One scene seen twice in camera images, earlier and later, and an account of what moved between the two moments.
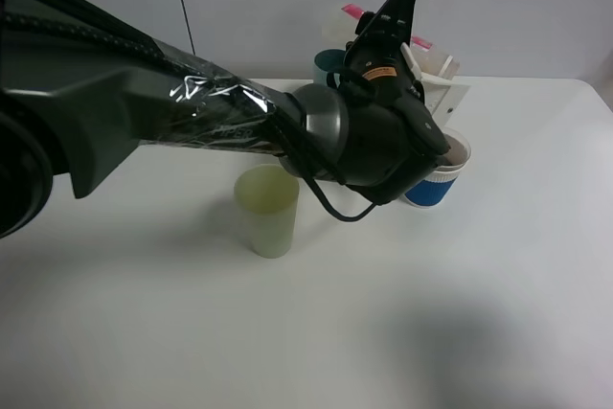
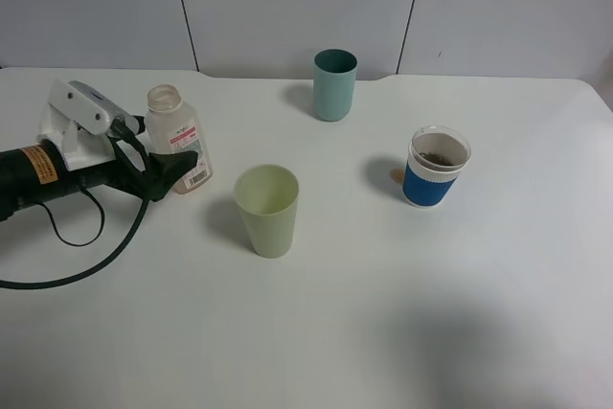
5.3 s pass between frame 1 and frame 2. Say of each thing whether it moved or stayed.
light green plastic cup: stayed
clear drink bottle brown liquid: moved
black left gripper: moved
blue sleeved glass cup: stayed
